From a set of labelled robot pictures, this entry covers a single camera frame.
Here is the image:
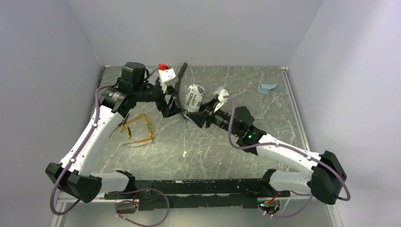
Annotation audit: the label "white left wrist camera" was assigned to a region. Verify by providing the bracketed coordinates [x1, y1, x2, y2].
[158, 63, 179, 94]

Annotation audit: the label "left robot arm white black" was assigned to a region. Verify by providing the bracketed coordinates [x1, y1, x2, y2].
[45, 62, 187, 203]

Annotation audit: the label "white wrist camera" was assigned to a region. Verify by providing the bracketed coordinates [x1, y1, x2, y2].
[158, 63, 179, 94]
[213, 87, 230, 113]

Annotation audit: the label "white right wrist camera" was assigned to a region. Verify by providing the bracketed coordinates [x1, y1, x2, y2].
[213, 87, 230, 113]

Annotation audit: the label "blue cleaning cloth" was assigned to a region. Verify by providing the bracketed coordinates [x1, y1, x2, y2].
[257, 83, 277, 95]

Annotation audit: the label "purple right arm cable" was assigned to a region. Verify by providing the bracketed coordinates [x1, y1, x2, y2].
[224, 95, 351, 219]

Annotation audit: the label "black rubber hose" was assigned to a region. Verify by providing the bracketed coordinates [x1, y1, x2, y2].
[174, 63, 189, 120]

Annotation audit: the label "orange transparent safety glasses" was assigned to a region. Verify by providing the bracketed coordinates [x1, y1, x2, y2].
[122, 113, 154, 148]

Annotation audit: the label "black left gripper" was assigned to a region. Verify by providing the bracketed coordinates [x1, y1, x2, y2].
[133, 81, 184, 117]

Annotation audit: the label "printed glasses pouch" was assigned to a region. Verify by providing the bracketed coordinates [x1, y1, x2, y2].
[185, 84, 205, 112]

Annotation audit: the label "aluminium frame rail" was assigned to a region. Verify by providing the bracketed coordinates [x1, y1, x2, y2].
[50, 178, 342, 227]

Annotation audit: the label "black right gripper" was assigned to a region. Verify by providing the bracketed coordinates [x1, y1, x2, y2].
[186, 98, 241, 137]

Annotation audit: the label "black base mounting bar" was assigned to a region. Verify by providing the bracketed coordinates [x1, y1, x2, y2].
[104, 178, 290, 211]

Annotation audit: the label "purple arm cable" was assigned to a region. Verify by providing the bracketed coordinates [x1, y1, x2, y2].
[224, 95, 351, 219]
[50, 67, 170, 227]

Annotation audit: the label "yellow handled pliers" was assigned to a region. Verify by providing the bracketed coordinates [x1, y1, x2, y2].
[110, 113, 132, 139]

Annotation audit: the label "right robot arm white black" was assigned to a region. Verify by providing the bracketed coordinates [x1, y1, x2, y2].
[185, 106, 350, 205]

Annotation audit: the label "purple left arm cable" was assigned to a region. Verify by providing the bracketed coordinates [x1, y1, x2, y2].
[50, 67, 170, 227]

